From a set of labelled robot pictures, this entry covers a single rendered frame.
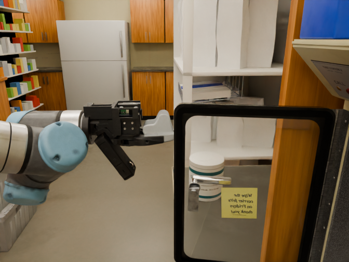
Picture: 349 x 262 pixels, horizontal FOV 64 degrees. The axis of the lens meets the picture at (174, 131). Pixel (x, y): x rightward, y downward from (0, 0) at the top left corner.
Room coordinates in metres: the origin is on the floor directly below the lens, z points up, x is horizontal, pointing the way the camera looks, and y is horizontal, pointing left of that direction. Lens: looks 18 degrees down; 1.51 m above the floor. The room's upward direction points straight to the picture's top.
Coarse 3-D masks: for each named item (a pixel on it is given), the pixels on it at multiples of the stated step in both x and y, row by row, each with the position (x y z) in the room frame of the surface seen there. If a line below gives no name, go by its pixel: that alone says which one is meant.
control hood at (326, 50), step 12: (300, 48) 0.48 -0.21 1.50; (312, 48) 0.44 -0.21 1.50; (324, 48) 0.40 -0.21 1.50; (336, 48) 0.38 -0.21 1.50; (348, 48) 0.35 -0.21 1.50; (324, 60) 0.43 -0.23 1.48; (336, 60) 0.40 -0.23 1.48; (348, 60) 0.37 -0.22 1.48; (324, 84) 0.50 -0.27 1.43; (336, 96) 0.49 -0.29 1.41
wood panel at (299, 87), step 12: (300, 0) 0.56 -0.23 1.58; (300, 12) 0.56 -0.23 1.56; (288, 24) 0.58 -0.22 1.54; (300, 24) 0.56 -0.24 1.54; (288, 36) 0.58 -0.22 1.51; (288, 48) 0.57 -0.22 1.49; (288, 60) 0.56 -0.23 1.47; (300, 60) 0.56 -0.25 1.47; (288, 72) 0.56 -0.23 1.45; (300, 72) 0.56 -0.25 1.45; (312, 72) 0.56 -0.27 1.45; (288, 84) 0.56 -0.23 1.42; (300, 84) 0.56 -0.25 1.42; (312, 84) 0.56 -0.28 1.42; (288, 96) 0.56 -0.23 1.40; (300, 96) 0.56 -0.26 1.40; (312, 96) 0.56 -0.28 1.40; (324, 96) 0.56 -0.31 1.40; (336, 108) 0.56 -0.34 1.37
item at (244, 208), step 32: (192, 128) 0.53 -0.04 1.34; (224, 128) 0.53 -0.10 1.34; (256, 128) 0.52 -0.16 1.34; (288, 128) 0.51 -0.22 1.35; (192, 160) 0.53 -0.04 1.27; (224, 160) 0.53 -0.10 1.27; (256, 160) 0.52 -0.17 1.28; (288, 160) 0.51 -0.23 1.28; (224, 192) 0.52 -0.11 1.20; (256, 192) 0.52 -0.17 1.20; (288, 192) 0.51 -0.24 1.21; (192, 224) 0.53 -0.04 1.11; (224, 224) 0.52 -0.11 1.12; (256, 224) 0.51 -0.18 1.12; (288, 224) 0.51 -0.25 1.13; (192, 256) 0.53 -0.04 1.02; (224, 256) 0.52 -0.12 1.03; (256, 256) 0.51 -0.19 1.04; (288, 256) 0.50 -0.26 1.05
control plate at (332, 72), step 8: (320, 64) 0.45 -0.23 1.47; (328, 64) 0.43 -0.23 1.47; (336, 64) 0.40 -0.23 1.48; (344, 64) 0.38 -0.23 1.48; (320, 72) 0.47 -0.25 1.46; (328, 72) 0.45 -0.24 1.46; (336, 72) 0.42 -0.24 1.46; (344, 72) 0.40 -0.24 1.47; (328, 80) 0.47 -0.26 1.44; (336, 80) 0.44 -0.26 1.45; (344, 80) 0.42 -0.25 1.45; (336, 88) 0.46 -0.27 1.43; (344, 88) 0.44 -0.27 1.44; (344, 96) 0.46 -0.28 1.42
